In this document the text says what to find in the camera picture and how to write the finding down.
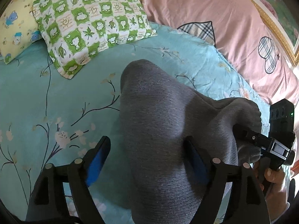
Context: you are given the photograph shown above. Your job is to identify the grey fleece pants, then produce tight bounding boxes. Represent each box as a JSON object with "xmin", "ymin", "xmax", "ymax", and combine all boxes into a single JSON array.
[{"xmin": 120, "ymin": 60, "xmax": 261, "ymax": 223}]

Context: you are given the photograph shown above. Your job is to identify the right hand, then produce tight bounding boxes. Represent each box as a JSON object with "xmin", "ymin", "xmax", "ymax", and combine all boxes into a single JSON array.
[{"xmin": 264, "ymin": 168, "xmax": 290, "ymax": 223}]

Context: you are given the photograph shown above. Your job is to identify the teal floral bedsheet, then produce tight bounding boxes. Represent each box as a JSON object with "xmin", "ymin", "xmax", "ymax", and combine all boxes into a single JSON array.
[{"xmin": 1, "ymin": 24, "xmax": 270, "ymax": 223}]

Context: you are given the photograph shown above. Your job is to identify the gold-framed landscape painting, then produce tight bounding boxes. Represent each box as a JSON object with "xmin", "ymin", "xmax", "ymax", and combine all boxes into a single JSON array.
[{"xmin": 250, "ymin": 0, "xmax": 298, "ymax": 67}]

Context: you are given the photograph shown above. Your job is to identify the pink heart-pattern duvet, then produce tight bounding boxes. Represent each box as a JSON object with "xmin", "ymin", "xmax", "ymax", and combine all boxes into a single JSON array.
[{"xmin": 142, "ymin": 0, "xmax": 298, "ymax": 104}]

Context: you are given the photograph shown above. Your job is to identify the yellow cartoon pillow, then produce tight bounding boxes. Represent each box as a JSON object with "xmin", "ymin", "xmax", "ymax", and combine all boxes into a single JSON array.
[{"xmin": 1, "ymin": 0, "xmax": 41, "ymax": 64}]

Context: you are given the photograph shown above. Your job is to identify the green white checkered pillow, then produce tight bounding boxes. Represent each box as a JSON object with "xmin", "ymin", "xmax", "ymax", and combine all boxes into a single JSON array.
[{"xmin": 33, "ymin": 0, "xmax": 157, "ymax": 79}]

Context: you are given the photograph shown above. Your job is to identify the black camera box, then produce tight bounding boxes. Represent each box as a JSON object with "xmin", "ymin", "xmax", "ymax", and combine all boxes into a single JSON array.
[{"xmin": 269, "ymin": 99, "xmax": 295, "ymax": 139}]

